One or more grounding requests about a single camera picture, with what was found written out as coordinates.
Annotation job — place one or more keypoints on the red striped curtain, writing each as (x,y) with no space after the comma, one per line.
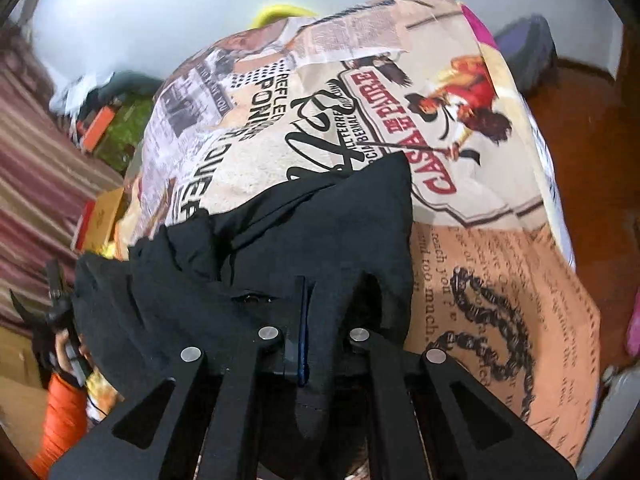
(45,181)

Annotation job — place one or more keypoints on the purple grey backpack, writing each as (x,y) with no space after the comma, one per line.
(529,50)

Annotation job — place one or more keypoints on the red white box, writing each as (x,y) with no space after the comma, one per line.
(82,226)

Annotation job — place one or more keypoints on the orange box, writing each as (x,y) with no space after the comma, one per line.
(94,126)

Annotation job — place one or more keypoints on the dark green jacket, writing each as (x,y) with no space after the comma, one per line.
(123,84)

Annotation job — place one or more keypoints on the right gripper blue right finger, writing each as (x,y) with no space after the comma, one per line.
(430,418)

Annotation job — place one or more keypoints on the white clothes pile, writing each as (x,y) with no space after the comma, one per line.
(69,100)

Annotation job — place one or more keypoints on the person's left hand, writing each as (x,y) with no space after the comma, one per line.
(61,340)

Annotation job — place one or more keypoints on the wooden lap desk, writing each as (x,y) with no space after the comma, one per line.
(100,224)

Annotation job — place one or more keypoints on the black zip hoodie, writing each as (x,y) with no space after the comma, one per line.
(200,282)

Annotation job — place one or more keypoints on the pink croc shoe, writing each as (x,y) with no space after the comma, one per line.
(633,329)

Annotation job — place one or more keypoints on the green patterned storage box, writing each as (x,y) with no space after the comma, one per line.
(124,133)

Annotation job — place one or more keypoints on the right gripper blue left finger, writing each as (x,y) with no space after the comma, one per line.
(194,419)

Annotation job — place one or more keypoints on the orange sleeve forearm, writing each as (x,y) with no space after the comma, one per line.
(65,424)

